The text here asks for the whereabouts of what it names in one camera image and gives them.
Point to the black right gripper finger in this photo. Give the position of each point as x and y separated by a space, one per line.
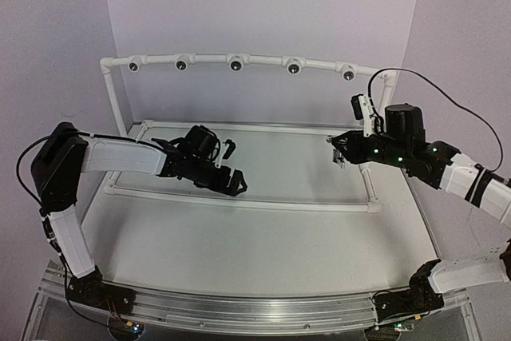
341 141
338 157

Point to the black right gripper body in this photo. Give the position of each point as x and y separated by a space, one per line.
358 156

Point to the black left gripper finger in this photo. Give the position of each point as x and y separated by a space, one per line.
237 179
237 187

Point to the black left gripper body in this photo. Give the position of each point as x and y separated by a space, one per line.
198 172

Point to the white PVC pipe frame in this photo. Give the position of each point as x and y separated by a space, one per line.
236 62

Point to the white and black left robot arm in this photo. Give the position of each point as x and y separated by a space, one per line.
67 153

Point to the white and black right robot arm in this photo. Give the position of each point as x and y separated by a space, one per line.
445 168

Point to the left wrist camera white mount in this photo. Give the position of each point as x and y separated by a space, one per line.
226 150

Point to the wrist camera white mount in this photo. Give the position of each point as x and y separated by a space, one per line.
226 150
364 112

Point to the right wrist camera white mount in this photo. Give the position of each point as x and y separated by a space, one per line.
364 112

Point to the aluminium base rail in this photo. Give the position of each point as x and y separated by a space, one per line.
142 313

